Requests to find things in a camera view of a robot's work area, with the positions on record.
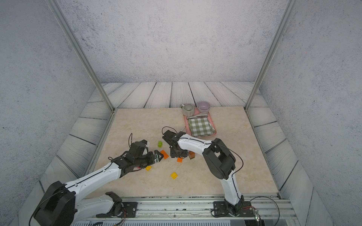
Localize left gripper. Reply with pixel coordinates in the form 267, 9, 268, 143
133, 149, 165, 169

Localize brown brick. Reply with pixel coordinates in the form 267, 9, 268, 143
189, 151, 196, 159

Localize yellow square brick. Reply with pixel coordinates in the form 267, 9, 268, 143
170, 172, 178, 179

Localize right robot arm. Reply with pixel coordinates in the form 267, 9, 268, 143
163, 130, 244, 215

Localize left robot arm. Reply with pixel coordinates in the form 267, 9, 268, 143
30, 150, 164, 226

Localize green checkered cloth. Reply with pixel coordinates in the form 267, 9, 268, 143
188, 118, 216, 137

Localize ribbed grey cup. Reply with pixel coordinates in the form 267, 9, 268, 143
181, 104, 195, 117

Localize metal tongs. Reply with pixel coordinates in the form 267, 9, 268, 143
186, 112, 209, 119

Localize purple bowl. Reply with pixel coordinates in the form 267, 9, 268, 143
196, 101, 211, 113

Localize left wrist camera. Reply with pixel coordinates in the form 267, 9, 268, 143
129, 139, 149, 157

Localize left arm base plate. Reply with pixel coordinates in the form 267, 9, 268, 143
96, 202, 138, 218

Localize aluminium front rail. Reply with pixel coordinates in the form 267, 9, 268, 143
72, 194, 300, 226

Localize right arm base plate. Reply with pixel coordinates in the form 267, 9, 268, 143
213, 201, 255, 218

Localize left aluminium frame post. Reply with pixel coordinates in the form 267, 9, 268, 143
46, 0, 115, 113

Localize aluminium frame post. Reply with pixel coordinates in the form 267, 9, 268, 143
244, 0, 298, 112
46, 0, 115, 113

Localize right aluminium frame post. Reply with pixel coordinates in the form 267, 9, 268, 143
244, 0, 298, 112

